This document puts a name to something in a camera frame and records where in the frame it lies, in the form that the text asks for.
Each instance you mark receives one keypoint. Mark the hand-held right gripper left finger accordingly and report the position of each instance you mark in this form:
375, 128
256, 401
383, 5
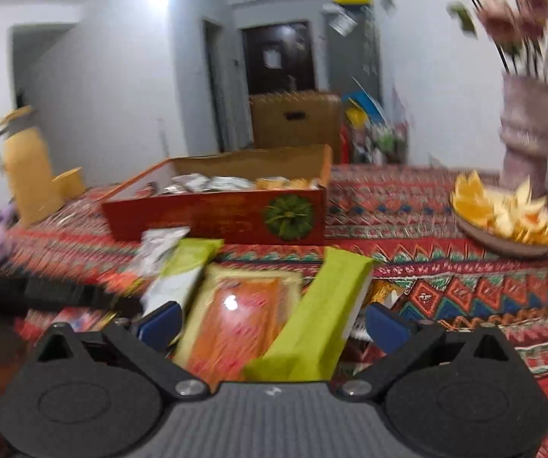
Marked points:
159, 325

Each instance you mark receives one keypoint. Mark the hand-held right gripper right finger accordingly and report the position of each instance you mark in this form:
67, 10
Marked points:
388, 329

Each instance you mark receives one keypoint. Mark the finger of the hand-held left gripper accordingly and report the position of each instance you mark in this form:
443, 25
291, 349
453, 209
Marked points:
78, 295

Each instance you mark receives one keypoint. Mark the lime green snack bar packet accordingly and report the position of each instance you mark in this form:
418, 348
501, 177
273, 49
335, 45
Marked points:
317, 310

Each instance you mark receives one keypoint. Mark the red cardboard box green flower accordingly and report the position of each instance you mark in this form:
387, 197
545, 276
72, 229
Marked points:
216, 214

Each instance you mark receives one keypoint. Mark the white snack packet crisp picture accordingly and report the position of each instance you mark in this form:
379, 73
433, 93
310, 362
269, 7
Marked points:
305, 183
271, 183

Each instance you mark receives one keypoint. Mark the green and white snack packet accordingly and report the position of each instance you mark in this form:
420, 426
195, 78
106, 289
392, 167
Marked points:
188, 262

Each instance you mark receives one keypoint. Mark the silver white snack packet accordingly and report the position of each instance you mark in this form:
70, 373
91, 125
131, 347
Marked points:
159, 248

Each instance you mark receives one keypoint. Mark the yellow cup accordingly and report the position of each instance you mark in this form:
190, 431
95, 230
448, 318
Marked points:
70, 182

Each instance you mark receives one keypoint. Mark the yellow thermos jug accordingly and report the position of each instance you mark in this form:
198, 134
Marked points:
33, 171

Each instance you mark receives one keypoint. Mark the brown round plate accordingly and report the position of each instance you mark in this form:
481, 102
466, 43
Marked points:
507, 245

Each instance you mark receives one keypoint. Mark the bowl of yellow chips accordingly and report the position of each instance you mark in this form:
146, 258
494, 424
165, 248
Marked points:
474, 200

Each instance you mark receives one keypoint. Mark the storage rack with bottles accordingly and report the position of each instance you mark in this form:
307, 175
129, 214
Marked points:
379, 143

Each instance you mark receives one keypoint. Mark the brown cardboard crate with slot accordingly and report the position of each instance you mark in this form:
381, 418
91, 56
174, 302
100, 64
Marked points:
298, 129

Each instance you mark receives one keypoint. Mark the blue plastic item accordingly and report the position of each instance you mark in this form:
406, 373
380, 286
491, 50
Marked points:
364, 104

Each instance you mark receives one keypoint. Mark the pink ribbed vase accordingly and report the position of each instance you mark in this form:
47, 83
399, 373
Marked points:
529, 133

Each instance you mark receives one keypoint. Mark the grey side door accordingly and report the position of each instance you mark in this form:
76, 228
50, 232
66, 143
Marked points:
216, 86

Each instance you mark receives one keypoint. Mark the grey refrigerator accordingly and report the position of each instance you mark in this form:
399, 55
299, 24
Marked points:
355, 62

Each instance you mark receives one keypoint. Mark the dark brown entrance door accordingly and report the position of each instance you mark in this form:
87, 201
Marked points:
278, 76

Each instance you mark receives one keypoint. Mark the white paper on door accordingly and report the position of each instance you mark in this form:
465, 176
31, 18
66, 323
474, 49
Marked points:
271, 57

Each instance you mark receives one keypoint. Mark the paper sheet on refrigerator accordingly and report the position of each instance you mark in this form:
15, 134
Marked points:
342, 21

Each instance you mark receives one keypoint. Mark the dried pink roses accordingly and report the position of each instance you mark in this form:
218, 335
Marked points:
507, 24

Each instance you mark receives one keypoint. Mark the yellow box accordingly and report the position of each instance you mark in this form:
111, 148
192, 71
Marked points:
350, 0

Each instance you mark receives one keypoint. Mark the orange packet yellow frame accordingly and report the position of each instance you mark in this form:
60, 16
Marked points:
240, 324

